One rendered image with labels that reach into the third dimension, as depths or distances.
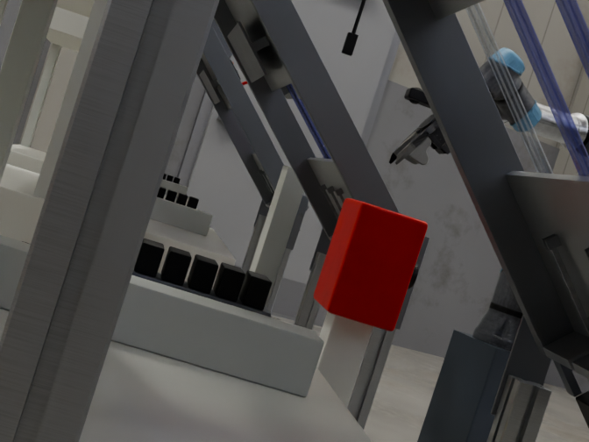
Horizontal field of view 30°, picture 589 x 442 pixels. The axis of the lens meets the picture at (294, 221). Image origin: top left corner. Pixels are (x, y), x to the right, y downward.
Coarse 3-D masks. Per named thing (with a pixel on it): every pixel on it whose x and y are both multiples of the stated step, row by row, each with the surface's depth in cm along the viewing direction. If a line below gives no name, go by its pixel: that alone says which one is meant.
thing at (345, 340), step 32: (352, 224) 152; (384, 224) 151; (416, 224) 151; (352, 256) 151; (384, 256) 151; (416, 256) 152; (320, 288) 160; (352, 288) 151; (384, 288) 151; (352, 320) 155; (384, 320) 152; (352, 352) 156; (352, 384) 156
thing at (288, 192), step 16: (288, 176) 282; (288, 192) 282; (272, 208) 285; (288, 208) 283; (272, 224) 282; (288, 224) 283; (272, 240) 283; (256, 256) 285; (272, 256) 283; (256, 272) 282; (272, 272) 284; (272, 288) 284
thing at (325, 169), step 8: (312, 160) 254; (320, 160) 242; (328, 160) 232; (312, 168) 261; (320, 168) 248; (328, 168) 236; (336, 168) 226; (320, 176) 255; (328, 176) 242; (336, 176) 231; (320, 184) 262; (328, 184) 249; (336, 184) 237; (344, 184) 225; (328, 192) 256; (336, 192) 232; (344, 192) 231; (336, 208) 257
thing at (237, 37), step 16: (224, 0) 256; (240, 0) 232; (240, 16) 245; (256, 16) 223; (240, 32) 228; (256, 32) 235; (240, 48) 241; (256, 48) 225; (272, 48) 225; (256, 64) 229; (272, 64) 236; (272, 80) 249; (288, 80) 225
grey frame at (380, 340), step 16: (320, 256) 266; (320, 272) 266; (304, 304) 266; (304, 320) 266; (384, 336) 194; (368, 352) 193; (384, 352) 193; (368, 368) 193; (368, 384) 194; (352, 400) 193; (368, 400) 194
